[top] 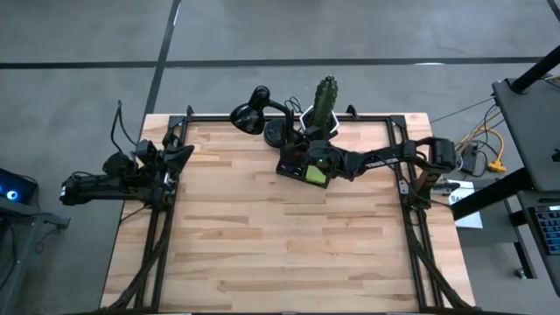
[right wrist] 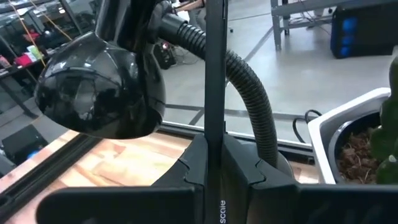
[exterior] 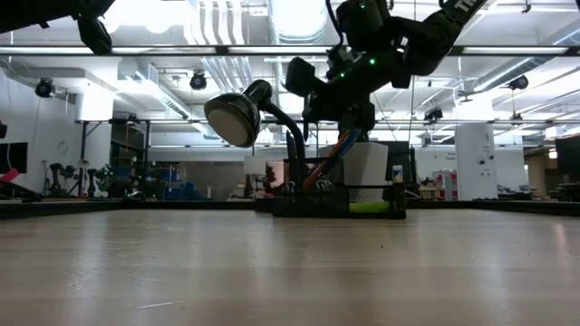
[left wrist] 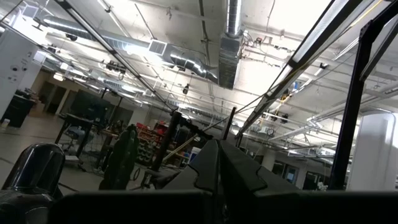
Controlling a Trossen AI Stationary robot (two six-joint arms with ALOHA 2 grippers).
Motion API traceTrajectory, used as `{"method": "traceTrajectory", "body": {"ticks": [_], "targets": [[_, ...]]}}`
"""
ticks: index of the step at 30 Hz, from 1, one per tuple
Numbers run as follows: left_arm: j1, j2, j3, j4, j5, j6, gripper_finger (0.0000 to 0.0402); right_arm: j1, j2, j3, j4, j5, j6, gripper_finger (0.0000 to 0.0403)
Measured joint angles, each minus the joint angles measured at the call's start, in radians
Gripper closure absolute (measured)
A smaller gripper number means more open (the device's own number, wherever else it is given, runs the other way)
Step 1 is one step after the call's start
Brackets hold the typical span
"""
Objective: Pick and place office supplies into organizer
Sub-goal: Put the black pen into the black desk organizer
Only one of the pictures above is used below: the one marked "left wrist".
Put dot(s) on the black frame post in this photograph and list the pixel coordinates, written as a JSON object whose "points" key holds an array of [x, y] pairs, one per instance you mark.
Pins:
{"points": [[353, 109]]}

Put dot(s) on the tall green cactus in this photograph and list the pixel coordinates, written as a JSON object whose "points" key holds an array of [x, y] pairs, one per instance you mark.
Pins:
{"points": [[119, 161]]}

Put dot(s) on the black overhead frame beam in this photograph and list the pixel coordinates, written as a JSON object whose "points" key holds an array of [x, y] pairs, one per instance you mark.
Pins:
{"points": [[136, 74], [290, 67]]}

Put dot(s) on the black work desk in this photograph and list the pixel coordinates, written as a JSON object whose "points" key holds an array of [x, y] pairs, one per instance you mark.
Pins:
{"points": [[77, 119]]}

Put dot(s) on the white blue container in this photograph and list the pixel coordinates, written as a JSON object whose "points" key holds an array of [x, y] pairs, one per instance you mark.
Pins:
{"points": [[195, 154]]}

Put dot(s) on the black boom stand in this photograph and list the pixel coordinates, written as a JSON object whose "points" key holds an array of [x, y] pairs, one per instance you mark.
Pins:
{"points": [[168, 140]]}

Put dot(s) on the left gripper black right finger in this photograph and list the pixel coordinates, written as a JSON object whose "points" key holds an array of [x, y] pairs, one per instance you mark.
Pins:
{"points": [[239, 174]]}

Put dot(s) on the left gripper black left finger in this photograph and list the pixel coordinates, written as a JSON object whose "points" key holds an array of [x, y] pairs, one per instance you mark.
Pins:
{"points": [[202, 174]]}

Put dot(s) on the ventilation duct with grille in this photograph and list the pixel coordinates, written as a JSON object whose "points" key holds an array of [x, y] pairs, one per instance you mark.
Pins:
{"points": [[186, 63]]}

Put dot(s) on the silver spiral ventilation duct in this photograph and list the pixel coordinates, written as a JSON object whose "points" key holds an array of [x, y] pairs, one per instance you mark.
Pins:
{"points": [[231, 62]]}

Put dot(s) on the black cabinet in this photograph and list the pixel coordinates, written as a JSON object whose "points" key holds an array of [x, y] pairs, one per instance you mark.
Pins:
{"points": [[17, 110]]}

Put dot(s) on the black gooseneck desk lamp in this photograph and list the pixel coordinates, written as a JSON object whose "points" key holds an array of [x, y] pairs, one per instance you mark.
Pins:
{"points": [[34, 168]]}

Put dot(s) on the black display screen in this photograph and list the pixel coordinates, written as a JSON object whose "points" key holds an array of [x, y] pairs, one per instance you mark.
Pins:
{"points": [[90, 105]]}

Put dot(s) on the thin black frame rod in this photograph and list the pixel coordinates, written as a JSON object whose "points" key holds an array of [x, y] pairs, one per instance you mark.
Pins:
{"points": [[229, 123]]}

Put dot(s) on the red parts bin rack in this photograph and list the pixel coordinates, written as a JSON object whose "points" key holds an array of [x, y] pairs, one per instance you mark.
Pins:
{"points": [[143, 127]]}

